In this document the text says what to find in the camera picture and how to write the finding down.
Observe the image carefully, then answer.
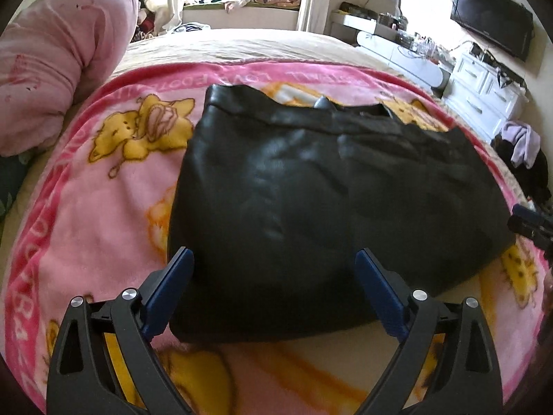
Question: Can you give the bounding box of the colourful clothes heap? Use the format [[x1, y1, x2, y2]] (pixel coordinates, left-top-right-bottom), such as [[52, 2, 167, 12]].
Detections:
[[130, 6, 158, 44]]

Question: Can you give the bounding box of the black flat television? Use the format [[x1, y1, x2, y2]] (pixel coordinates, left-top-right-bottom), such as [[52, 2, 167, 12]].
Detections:
[[450, 0, 534, 62]]

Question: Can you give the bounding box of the dark clothes pile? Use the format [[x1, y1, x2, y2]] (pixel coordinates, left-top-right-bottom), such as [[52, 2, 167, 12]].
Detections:
[[490, 136, 553, 208]]

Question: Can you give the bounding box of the bed with beige sheet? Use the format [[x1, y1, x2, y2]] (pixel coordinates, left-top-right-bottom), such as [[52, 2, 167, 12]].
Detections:
[[106, 28, 437, 96]]

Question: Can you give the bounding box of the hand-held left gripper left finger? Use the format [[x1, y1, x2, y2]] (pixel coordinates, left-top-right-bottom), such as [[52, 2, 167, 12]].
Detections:
[[47, 246, 195, 415]]

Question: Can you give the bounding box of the black leather jacket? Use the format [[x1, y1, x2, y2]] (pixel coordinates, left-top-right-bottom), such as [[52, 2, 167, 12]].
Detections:
[[166, 83, 519, 344]]

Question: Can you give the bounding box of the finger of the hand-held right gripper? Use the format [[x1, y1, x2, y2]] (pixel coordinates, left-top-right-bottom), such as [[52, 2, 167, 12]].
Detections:
[[507, 204, 553, 249]]

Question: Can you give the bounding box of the pink pillow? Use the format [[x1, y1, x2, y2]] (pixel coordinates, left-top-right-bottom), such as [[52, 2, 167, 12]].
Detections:
[[0, 0, 141, 158]]

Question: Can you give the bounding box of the dark teal patterned cloth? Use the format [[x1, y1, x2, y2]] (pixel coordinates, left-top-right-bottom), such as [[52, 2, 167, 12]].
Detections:
[[0, 155, 32, 218]]

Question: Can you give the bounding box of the pink printed blanket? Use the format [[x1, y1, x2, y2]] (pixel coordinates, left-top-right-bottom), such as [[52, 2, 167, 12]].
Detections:
[[2, 63, 551, 415]]

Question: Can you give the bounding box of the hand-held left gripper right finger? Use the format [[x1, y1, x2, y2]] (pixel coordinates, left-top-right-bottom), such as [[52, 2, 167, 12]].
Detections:
[[354, 248, 504, 415]]

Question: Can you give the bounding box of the light purple cloth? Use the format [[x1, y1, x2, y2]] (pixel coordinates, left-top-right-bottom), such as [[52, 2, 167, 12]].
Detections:
[[500, 122, 542, 169]]

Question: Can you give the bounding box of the white desk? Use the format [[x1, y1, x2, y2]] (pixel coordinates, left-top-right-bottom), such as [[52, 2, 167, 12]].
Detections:
[[330, 11, 454, 91]]

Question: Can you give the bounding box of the white dresser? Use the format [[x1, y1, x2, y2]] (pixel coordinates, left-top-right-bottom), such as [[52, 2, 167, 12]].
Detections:
[[443, 49, 530, 143]]

